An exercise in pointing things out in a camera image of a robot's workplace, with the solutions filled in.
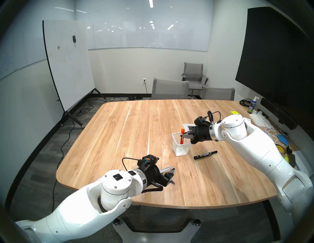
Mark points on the black whiteboard eraser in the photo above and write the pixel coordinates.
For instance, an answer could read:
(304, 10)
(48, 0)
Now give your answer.
(74, 39)

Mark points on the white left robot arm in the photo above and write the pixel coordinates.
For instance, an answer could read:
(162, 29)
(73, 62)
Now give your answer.
(78, 208)

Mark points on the black video sound bar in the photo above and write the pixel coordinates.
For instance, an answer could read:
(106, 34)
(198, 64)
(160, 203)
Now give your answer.
(277, 111)

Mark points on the wall mounted glass whiteboard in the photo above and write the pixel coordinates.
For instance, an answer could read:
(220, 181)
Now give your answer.
(152, 34)

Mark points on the yellow sticky note pad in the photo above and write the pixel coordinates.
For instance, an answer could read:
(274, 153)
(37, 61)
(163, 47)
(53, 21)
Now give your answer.
(234, 112)

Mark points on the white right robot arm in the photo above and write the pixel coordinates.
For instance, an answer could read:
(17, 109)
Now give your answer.
(257, 147)

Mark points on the blue flat plastic object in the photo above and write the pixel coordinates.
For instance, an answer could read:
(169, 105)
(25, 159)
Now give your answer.
(284, 140)

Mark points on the small black bottle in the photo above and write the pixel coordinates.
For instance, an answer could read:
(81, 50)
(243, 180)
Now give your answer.
(289, 150)

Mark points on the large black wall screen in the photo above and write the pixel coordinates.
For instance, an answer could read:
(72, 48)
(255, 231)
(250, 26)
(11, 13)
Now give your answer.
(274, 61)

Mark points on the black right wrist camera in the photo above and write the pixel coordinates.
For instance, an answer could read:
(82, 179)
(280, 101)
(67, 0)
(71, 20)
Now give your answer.
(201, 121)

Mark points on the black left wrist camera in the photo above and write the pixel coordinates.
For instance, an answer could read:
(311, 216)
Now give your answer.
(152, 159)

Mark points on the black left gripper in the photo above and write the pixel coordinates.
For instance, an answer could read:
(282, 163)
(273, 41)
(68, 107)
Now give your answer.
(153, 175)

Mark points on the grey armrest swivel chair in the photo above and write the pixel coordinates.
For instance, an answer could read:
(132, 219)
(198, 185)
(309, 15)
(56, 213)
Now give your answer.
(193, 71)

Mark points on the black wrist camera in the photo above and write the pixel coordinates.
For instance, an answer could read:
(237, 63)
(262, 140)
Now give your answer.
(152, 159)
(201, 121)

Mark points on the yellow grey block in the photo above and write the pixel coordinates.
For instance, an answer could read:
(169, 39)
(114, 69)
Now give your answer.
(292, 160)

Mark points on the orange white dry-erase marker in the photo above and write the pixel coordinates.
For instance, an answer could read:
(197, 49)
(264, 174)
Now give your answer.
(182, 139)

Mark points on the white paper box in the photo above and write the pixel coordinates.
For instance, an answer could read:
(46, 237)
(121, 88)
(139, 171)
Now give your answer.
(304, 161)

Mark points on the rolling whiteboard on stand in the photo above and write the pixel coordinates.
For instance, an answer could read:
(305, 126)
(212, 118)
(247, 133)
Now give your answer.
(68, 66)

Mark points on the whiteboard cleaner spray bottle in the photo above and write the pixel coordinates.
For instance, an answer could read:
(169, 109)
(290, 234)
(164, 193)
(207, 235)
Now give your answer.
(252, 106)

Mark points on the yellow black tape roll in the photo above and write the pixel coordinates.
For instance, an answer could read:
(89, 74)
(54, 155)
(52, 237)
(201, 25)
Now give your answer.
(282, 149)

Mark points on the black permanent marker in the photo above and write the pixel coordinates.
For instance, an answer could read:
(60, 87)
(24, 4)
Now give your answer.
(204, 155)

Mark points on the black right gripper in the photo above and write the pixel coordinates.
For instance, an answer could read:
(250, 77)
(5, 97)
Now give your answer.
(202, 134)

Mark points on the grey mesh-back chair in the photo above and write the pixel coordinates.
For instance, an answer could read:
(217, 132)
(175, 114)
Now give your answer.
(218, 94)
(169, 89)

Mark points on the grey table power outlet panel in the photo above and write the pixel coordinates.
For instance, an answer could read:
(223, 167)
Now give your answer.
(190, 127)

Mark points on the white mesh pen holder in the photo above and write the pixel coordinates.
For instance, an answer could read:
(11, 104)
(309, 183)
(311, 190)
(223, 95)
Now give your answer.
(181, 149)

